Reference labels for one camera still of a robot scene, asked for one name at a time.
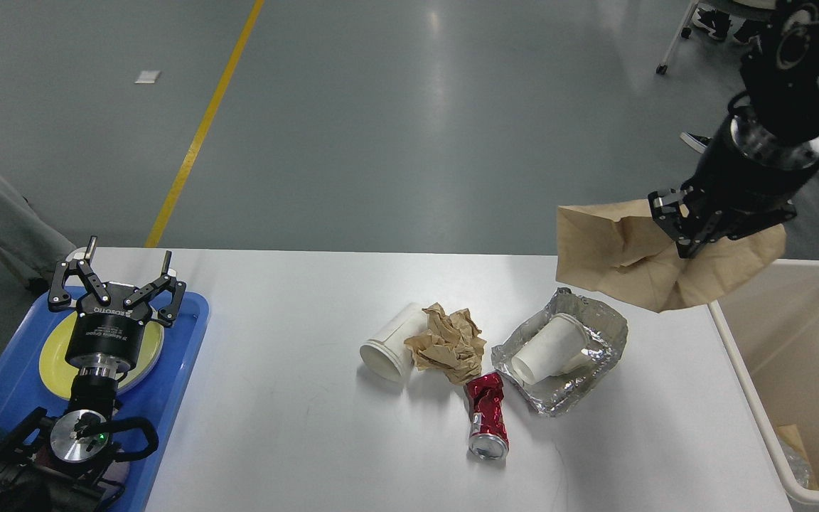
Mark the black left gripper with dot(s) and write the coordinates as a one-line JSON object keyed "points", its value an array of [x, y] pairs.
{"points": [[111, 327]]}

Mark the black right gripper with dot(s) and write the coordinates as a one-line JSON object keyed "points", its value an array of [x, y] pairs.
{"points": [[742, 184]]}

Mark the large brown paper bag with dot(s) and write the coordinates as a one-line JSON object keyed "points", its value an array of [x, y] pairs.
{"points": [[618, 250]]}

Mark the yellow plastic plate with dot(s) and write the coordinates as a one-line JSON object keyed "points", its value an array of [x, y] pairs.
{"points": [[57, 375]]}

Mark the aluminium foil tray sheet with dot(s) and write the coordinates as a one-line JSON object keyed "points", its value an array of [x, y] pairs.
{"points": [[608, 333]]}

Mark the aluminium foil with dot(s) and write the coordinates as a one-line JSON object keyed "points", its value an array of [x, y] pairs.
{"points": [[801, 470]]}

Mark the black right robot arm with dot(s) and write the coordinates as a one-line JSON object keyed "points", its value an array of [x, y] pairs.
{"points": [[781, 77]]}

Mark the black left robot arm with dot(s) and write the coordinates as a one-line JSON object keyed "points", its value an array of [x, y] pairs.
{"points": [[87, 427]]}

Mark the pale green plate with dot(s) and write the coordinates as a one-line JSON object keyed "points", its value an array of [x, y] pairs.
{"points": [[136, 380]]}

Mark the seated person in jeans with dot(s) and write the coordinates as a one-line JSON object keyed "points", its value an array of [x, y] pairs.
{"points": [[698, 143]]}

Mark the blue plastic tray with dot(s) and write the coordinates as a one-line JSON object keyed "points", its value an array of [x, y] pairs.
{"points": [[157, 396]]}

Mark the beige plastic bin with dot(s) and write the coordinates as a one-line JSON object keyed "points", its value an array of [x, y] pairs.
{"points": [[770, 330]]}

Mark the standing person grey trousers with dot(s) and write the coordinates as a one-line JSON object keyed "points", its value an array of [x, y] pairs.
{"points": [[4, 213]]}

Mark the white office chair with jacket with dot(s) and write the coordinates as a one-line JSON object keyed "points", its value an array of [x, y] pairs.
{"points": [[684, 29]]}

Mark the seated person in black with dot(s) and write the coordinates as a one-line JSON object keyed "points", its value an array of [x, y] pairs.
{"points": [[716, 24]]}

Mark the crumpled brown paper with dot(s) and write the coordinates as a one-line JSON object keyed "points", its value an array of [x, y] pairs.
{"points": [[450, 343]]}

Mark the white paper cup lying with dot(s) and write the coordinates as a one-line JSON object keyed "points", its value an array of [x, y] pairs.
{"points": [[385, 353]]}

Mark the crushed red soda can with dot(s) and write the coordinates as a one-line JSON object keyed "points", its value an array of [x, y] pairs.
{"points": [[488, 438]]}

